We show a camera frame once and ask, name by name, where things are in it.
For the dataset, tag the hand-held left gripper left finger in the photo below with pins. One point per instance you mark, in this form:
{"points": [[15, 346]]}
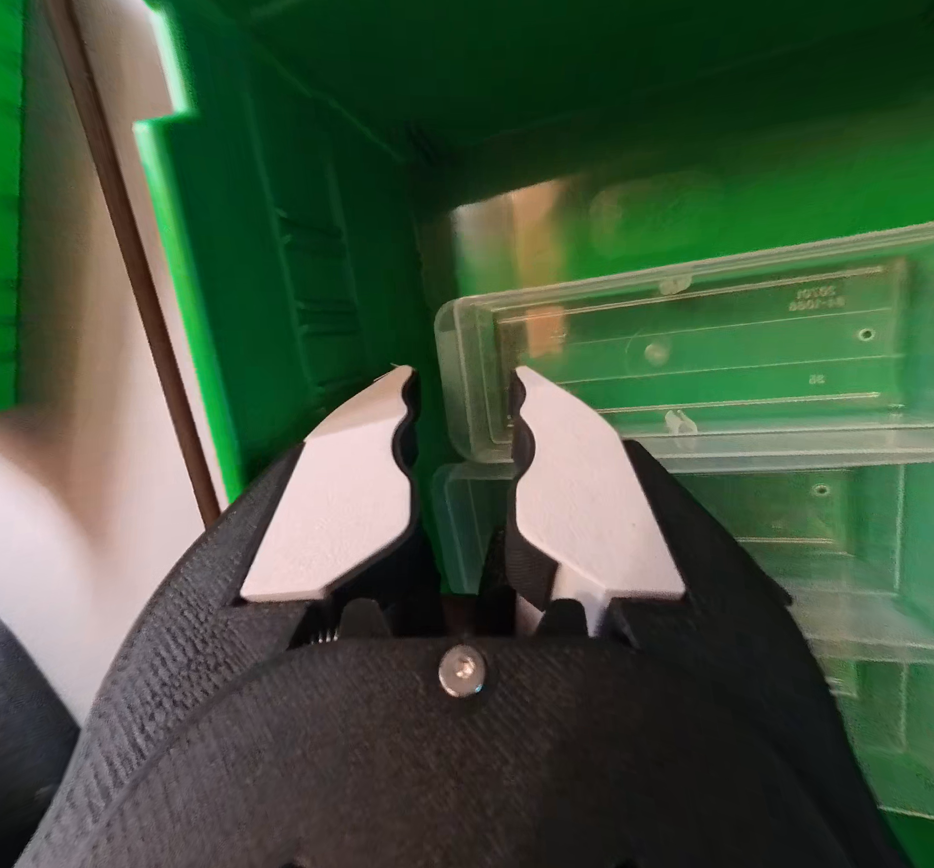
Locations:
{"points": [[343, 503]]}

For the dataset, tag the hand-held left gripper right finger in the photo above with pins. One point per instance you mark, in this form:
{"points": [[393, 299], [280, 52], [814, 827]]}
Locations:
{"points": [[591, 510]]}

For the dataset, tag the green plastic bin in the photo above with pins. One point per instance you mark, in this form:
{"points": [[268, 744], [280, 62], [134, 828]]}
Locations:
{"points": [[511, 43], [9, 153]]}

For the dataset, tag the black quilted cloth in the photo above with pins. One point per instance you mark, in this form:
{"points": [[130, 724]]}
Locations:
{"points": [[29, 736]]}

